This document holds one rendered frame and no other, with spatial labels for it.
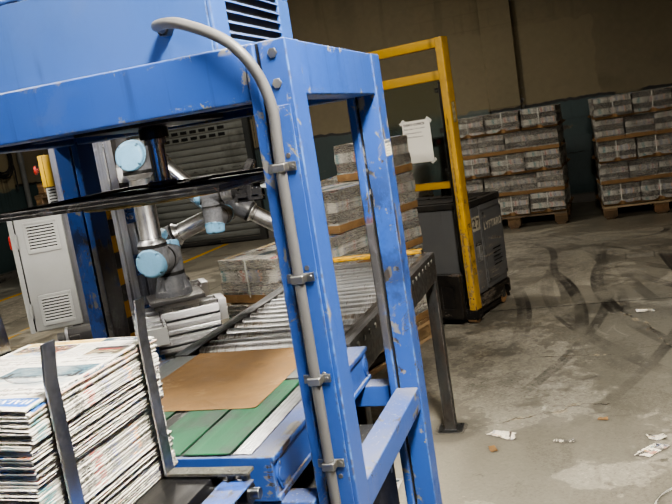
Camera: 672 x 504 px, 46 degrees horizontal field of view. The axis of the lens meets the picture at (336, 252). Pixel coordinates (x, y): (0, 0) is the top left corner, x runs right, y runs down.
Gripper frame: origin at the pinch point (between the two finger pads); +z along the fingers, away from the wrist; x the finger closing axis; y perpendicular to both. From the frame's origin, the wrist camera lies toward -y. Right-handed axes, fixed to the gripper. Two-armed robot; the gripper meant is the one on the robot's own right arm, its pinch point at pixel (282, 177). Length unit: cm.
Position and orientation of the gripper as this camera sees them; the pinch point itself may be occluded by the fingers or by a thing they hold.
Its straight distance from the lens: 301.3
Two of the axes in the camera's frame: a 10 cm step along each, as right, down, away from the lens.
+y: 1.3, 9.9, 0.2
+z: 9.8, -1.3, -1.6
